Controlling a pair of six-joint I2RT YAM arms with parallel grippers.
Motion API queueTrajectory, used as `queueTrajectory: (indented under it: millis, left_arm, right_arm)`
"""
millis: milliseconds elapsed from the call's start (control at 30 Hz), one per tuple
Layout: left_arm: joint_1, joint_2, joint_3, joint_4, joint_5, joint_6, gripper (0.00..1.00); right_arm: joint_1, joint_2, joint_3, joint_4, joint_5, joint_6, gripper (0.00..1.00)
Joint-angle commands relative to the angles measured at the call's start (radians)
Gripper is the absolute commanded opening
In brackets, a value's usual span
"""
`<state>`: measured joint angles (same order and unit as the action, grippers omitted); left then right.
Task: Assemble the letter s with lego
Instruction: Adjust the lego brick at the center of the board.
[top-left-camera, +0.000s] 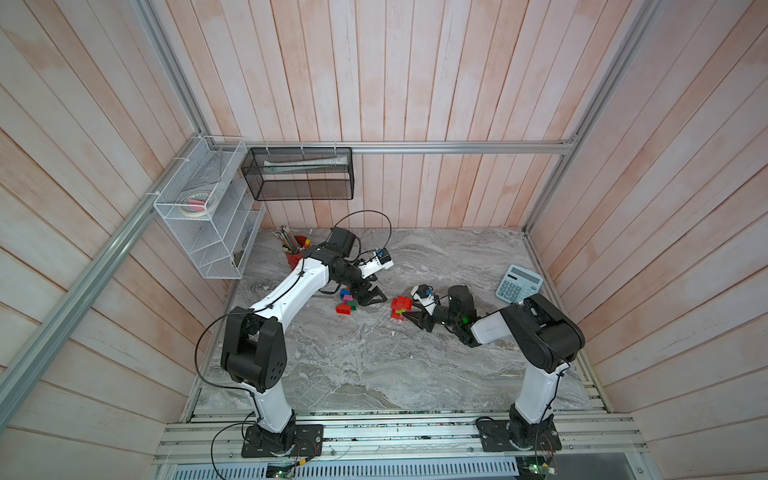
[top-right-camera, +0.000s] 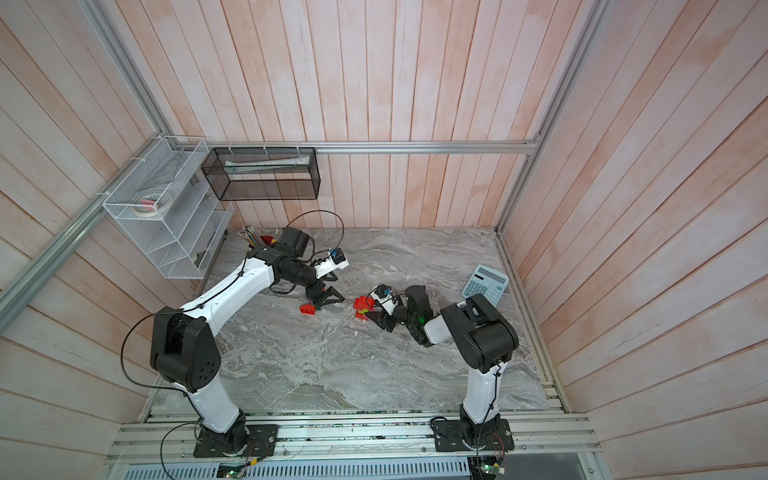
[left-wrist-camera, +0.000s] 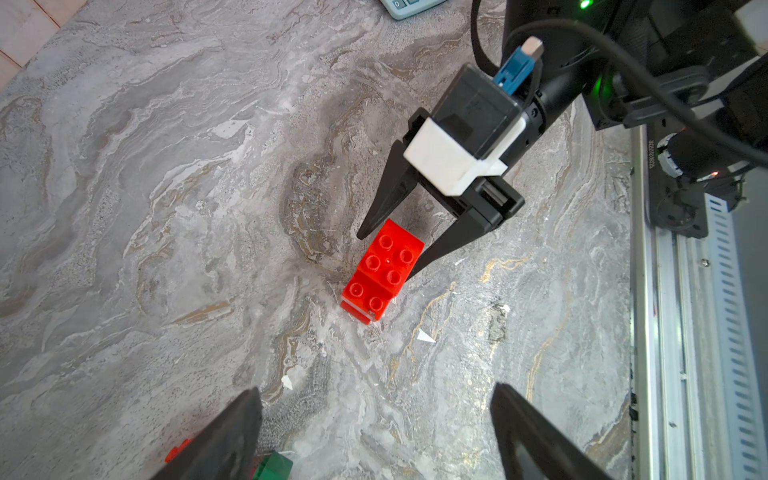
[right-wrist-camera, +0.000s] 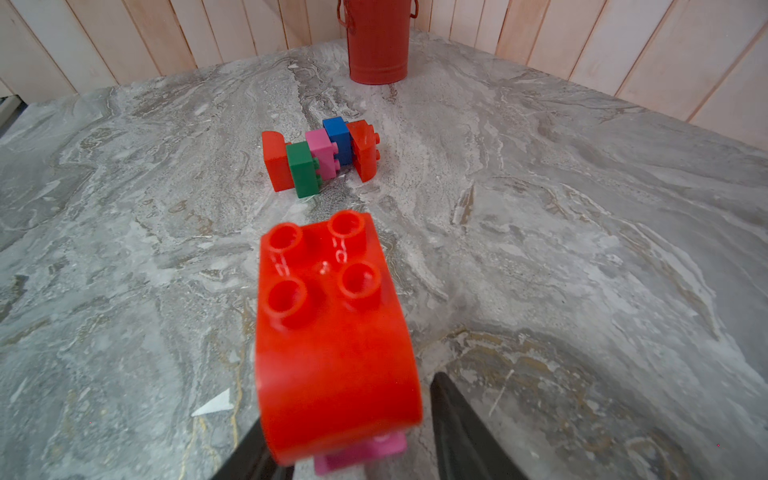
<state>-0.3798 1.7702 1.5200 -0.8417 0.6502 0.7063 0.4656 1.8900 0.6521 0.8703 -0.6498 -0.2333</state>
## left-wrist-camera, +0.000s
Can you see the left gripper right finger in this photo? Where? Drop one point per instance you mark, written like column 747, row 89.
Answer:
column 530, row 446

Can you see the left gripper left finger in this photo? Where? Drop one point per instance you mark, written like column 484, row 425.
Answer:
column 225, row 448

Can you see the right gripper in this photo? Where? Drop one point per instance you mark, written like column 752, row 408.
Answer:
column 472, row 189

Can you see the green lego brick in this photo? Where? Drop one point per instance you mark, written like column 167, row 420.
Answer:
column 273, row 466

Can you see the small red curved brick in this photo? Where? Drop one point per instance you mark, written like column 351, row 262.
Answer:
column 176, row 450

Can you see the red lego brick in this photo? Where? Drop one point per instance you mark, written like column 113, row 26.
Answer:
column 391, row 257

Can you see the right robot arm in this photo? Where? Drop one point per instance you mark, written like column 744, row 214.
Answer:
column 587, row 53

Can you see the grey calculator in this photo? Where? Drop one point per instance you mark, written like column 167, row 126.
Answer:
column 403, row 9

